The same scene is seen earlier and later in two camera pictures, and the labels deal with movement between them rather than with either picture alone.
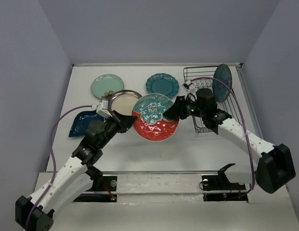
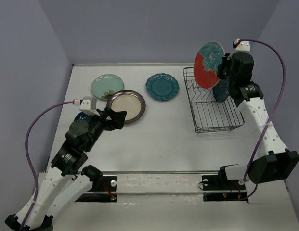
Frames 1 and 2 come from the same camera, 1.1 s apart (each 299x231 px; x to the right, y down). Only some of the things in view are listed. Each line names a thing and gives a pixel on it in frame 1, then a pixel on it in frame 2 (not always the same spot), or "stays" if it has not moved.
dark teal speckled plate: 221,91 stays
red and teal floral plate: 150,124 → 207,63
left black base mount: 104,183 stays
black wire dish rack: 202,78 stays
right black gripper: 177,109 → 225,61
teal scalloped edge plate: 163,83 stays
